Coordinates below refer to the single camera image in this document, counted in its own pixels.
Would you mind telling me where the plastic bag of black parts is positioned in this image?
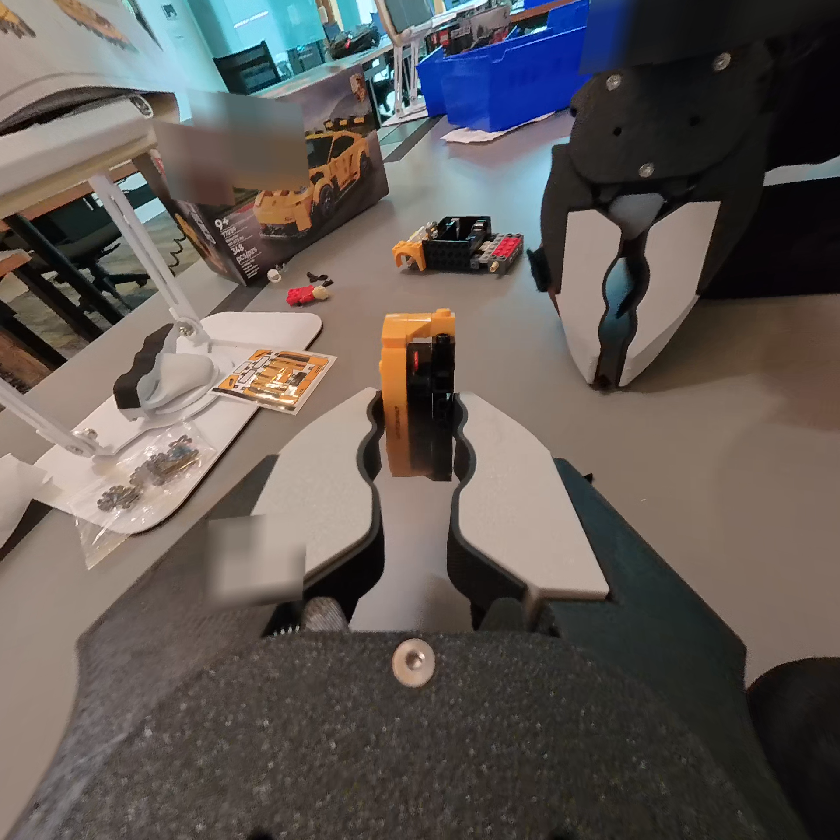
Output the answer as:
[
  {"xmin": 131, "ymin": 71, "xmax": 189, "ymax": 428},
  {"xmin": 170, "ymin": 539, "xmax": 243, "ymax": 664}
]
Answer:
[{"xmin": 69, "ymin": 430, "xmax": 219, "ymax": 571}]

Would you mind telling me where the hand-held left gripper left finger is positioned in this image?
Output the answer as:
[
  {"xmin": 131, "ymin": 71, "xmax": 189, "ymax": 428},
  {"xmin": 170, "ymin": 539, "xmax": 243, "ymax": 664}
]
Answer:
[{"xmin": 249, "ymin": 387, "xmax": 385, "ymax": 588}]

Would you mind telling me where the yellow black sticker sheet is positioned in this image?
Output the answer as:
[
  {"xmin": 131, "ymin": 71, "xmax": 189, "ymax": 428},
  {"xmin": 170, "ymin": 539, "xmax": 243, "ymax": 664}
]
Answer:
[{"xmin": 210, "ymin": 348, "xmax": 339, "ymax": 414}]

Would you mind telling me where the white book stand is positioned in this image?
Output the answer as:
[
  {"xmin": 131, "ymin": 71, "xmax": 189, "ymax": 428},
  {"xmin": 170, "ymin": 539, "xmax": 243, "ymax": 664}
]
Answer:
[
  {"xmin": 374, "ymin": 0, "xmax": 435, "ymax": 127},
  {"xmin": 0, "ymin": 98, "xmax": 324, "ymax": 536}
]

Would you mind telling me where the black office chair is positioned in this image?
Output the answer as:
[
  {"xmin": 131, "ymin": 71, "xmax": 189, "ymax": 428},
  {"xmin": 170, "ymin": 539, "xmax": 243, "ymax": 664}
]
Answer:
[
  {"xmin": 39, "ymin": 197, "xmax": 155, "ymax": 316},
  {"xmin": 213, "ymin": 41, "xmax": 284, "ymax": 98}
]

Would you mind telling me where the yellow black lego car section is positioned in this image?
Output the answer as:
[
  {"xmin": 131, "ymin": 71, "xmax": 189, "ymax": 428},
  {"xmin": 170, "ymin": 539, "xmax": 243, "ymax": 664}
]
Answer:
[{"xmin": 379, "ymin": 308, "xmax": 458, "ymax": 482}]

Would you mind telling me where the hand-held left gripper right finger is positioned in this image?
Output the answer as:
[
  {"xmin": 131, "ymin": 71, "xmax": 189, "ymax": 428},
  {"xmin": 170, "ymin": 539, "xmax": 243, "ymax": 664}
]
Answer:
[{"xmin": 448, "ymin": 392, "xmax": 613, "ymax": 601}]

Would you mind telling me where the person's left forearm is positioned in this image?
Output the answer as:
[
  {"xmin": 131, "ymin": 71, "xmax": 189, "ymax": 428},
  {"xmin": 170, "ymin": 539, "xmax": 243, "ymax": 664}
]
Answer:
[{"xmin": 748, "ymin": 659, "xmax": 840, "ymax": 840}]

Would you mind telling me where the white paper sheet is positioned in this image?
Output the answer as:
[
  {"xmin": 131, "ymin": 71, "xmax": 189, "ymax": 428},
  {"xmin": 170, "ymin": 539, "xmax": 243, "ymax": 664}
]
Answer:
[{"xmin": 441, "ymin": 123, "xmax": 521, "ymax": 145}]

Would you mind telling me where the blue plastic bin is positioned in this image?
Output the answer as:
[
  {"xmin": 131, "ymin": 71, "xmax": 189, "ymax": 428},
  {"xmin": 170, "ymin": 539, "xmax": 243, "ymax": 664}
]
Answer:
[
  {"xmin": 415, "ymin": 39, "xmax": 473, "ymax": 119},
  {"xmin": 438, "ymin": 0, "xmax": 592, "ymax": 132}
]

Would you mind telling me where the lego car set box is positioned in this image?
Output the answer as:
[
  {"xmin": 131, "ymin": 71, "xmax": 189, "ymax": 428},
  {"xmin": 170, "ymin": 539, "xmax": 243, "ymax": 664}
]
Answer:
[{"xmin": 161, "ymin": 66, "xmax": 391, "ymax": 287}]

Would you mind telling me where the black lego car chassis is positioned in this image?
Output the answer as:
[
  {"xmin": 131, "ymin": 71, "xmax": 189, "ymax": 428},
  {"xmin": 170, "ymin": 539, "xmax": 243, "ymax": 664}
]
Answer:
[{"xmin": 392, "ymin": 214, "xmax": 526, "ymax": 278}]

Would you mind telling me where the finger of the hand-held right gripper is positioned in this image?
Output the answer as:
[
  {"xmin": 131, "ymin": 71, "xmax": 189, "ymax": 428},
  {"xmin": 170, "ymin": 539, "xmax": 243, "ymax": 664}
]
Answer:
[
  {"xmin": 563, "ymin": 209, "xmax": 634, "ymax": 388},
  {"xmin": 607, "ymin": 199, "xmax": 724, "ymax": 389}
]

